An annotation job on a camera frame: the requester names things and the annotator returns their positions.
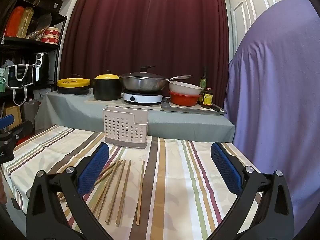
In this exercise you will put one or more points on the yellow lidded electric pan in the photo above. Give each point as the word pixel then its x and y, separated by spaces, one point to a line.
pixel 73 83

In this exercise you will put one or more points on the red package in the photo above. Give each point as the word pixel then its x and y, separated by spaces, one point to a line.
pixel 13 21

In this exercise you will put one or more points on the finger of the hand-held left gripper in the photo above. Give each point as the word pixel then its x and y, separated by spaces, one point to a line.
pixel 21 130
pixel 6 122

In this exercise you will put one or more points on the black shelf unit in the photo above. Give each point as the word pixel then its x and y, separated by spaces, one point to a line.
pixel 25 41

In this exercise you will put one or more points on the black pot yellow lid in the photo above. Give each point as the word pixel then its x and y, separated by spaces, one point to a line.
pixel 106 88

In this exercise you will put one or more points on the white patterned box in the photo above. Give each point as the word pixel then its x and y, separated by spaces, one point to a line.
pixel 41 93

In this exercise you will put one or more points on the white induction cooker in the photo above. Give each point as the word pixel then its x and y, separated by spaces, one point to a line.
pixel 145 98

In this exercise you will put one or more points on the black air fryer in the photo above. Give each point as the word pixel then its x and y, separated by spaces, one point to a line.
pixel 40 67

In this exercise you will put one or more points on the black tote bag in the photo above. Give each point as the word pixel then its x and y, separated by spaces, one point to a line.
pixel 18 76

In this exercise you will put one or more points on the dark glass wok lid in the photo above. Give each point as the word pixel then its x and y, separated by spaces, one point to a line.
pixel 142 75

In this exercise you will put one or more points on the dark oil bottle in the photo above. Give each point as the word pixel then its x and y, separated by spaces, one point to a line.
pixel 203 81

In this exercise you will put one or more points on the pile of wooden chopsticks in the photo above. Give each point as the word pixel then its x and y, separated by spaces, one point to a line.
pixel 140 192

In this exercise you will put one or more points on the perforated plastic utensil holder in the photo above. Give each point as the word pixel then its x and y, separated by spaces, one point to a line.
pixel 125 127

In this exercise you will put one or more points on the purple cloth cover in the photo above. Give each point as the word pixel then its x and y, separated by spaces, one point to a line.
pixel 275 80

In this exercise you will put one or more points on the striped tablecloth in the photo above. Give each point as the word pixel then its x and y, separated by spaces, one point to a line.
pixel 175 180

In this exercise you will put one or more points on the person's left hand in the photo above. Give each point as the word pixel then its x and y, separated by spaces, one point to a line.
pixel 2 192

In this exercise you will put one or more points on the white panel door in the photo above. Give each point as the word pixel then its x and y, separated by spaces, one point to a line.
pixel 250 7

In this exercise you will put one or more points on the dark foil bag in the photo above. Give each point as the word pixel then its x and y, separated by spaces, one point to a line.
pixel 43 22

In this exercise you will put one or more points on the green tissue pack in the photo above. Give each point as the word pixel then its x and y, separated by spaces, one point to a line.
pixel 3 80

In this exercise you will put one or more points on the sauce jar yellow label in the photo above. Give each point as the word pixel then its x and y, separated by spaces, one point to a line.
pixel 207 98

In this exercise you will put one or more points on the red striped round box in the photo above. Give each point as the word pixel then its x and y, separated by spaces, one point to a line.
pixel 49 40
pixel 52 32

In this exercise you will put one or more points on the light wooden board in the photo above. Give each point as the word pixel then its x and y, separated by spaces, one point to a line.
pixel 105 101

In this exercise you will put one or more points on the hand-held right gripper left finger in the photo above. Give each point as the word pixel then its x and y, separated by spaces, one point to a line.
pixel 92 170

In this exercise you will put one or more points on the grey storage box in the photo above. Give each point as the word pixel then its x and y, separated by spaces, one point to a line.
pixel 31 112

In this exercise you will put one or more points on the steel wok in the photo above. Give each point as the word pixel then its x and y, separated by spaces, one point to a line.
pixel 142 85

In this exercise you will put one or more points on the grey metal tray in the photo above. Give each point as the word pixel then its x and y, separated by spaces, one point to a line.
pixel 190 109

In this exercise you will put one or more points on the gold package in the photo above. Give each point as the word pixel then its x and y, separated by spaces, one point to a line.
pixel 25 22

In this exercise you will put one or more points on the red colander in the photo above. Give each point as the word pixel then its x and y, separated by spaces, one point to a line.
pixel 185 100

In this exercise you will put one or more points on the wooden board with frame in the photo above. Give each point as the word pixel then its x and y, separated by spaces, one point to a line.
pixel 12 115

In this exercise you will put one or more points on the grey-green tablecloth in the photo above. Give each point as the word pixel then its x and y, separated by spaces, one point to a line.
pixel 75 110

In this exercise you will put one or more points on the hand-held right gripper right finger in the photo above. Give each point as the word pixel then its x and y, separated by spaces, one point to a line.
pixel 225 170

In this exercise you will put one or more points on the maroon curtain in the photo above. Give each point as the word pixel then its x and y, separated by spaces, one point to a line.
pixel 150 30

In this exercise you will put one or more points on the beige bowl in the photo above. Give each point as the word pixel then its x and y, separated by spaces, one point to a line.
pixel 185 88

